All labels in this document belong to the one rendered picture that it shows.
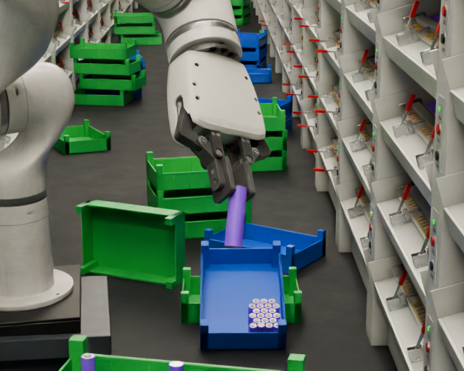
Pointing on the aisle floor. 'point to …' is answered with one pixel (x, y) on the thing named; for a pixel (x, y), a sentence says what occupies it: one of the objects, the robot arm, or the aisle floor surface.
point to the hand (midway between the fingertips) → (231, 182)
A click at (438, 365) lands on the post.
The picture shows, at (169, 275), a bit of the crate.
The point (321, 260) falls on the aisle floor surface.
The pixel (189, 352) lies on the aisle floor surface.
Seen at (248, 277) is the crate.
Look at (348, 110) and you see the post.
